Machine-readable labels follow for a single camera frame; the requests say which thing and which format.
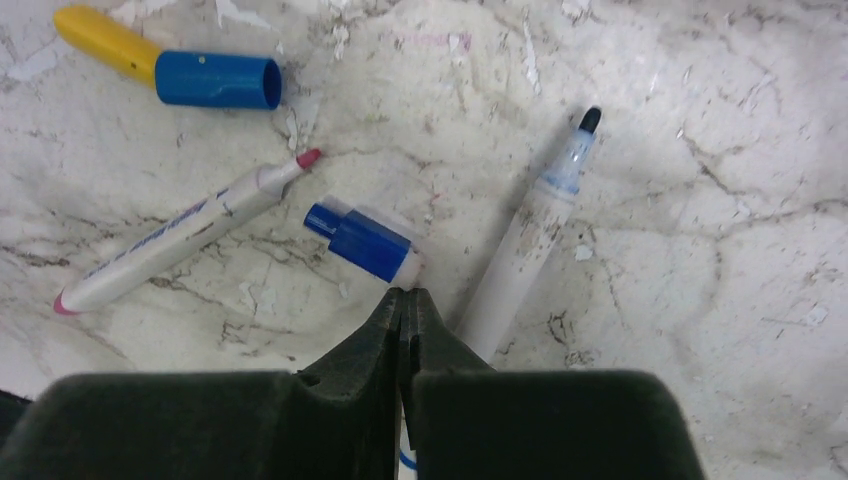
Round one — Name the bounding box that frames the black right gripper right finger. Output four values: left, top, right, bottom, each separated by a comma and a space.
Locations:
400, 289, 704, 479

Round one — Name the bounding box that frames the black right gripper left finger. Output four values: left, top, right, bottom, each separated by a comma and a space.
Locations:
1, 288, 403, 479

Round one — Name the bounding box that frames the white blue marker pen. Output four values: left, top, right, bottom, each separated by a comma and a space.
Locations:
397, 106, 603, 480

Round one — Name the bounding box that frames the small blue pen cap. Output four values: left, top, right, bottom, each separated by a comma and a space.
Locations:
303, 196, 425, 291

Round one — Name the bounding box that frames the white red-tipped marker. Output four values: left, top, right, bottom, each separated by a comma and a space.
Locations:
53, 149, 322, 315

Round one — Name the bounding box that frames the yellow blue marker cap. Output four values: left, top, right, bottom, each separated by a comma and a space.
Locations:
53, 5, 284, 110

